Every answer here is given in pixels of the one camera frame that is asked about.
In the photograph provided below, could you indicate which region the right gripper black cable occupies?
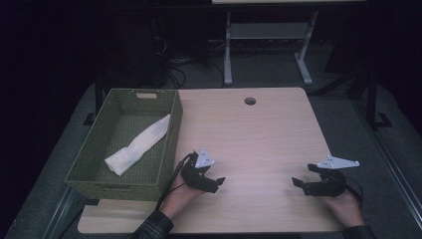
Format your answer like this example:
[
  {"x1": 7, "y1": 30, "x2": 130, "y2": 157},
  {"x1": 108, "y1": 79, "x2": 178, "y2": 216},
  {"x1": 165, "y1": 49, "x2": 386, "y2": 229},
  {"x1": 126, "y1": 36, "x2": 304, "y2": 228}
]
[{"x1": 344, "y1": 175, "x2": 363, "y2": 204}]

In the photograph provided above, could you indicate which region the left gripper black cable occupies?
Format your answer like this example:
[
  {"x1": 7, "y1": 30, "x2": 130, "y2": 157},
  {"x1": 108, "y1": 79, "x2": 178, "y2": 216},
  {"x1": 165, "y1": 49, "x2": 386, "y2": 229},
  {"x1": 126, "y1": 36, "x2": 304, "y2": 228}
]
[{"x1": 155, "y1": 151, "x2": 198, "y2": 211}]

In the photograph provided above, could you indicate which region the dark equipment case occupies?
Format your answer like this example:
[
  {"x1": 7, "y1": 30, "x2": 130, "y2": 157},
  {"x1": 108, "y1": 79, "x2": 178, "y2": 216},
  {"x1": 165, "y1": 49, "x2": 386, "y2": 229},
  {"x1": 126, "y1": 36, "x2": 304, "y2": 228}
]
[{"x1": 108, "y1": 16, "x2": 168, "y2": 88}]

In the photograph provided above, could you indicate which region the bundle of floor cables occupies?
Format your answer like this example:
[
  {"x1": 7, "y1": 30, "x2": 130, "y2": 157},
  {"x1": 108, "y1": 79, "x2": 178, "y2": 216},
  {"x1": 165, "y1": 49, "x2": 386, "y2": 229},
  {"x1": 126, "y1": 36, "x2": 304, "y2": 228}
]
[{"x1": 162, "y1": 56, "x2": 227, "y2": 90}]

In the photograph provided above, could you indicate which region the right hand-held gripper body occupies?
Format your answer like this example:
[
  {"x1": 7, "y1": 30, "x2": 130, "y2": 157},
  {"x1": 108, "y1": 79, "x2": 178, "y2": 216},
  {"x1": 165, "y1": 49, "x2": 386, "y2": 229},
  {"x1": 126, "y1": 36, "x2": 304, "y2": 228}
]
[{"x1": 312, "y1": 154, "x2": 360, "y2": 197}]

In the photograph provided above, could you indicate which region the person's left hand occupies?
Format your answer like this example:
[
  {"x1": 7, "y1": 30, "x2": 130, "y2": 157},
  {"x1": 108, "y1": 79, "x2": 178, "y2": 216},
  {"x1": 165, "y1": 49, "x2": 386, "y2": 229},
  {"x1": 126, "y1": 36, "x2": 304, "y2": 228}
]
[{"x1": 160, "y1": 172, "x2": 205, "y2": 221}]

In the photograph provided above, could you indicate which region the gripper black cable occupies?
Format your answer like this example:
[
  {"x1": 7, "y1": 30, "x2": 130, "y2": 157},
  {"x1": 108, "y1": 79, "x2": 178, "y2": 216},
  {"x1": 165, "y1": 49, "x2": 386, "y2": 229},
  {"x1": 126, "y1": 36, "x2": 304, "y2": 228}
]
[
  {"x1": 344, "y1": 175, "x2": 363, "y2": 204},
  {"x1": 155, "y1": 151, "x2": 198, "y2": 211}
]

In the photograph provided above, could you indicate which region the white towel with bear print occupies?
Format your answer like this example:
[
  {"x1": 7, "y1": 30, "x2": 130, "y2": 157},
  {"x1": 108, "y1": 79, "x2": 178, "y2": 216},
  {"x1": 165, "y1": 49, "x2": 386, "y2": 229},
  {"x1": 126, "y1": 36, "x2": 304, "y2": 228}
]
[{"x1": 104, "y1": 114, "x2": 172, "y2": 177}]

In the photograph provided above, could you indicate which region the desk with white metal frame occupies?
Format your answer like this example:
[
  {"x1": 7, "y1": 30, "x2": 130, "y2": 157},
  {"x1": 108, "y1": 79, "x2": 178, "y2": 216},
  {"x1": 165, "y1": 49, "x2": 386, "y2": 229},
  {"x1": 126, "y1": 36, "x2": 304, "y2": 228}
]
[{"x1": 211, "y1": 0, "x2": 366, "y2": 87}]

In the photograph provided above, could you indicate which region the black metal stand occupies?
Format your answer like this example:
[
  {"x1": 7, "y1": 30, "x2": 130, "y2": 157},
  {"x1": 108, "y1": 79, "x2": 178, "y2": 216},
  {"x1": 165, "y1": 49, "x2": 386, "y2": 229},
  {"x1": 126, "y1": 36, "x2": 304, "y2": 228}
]
[{"x1": 344, "y1": 66, "x2": 394, "y2": 130}]

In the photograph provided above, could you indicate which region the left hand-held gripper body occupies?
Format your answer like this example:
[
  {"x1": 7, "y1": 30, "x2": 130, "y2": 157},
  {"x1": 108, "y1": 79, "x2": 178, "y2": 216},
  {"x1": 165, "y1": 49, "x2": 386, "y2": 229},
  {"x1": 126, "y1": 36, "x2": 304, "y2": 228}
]
[{"x1": 180, "y1": 147, "x2": 216, "y2": 191}]

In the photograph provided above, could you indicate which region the green woven basket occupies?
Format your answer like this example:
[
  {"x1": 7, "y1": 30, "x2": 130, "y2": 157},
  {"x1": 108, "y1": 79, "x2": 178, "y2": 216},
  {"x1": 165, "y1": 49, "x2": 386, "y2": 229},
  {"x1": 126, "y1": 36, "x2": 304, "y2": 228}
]
[{"x1": 65, "y1": 88, "x2": 184, "y2": 202}]

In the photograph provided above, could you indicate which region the person's right hand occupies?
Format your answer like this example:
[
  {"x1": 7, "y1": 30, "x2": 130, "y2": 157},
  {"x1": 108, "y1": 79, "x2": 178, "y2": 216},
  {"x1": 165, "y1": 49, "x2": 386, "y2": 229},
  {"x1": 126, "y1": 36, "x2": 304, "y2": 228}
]
[{"x1": 319, "y1": 189, "x2": 366, "y2": 229}]

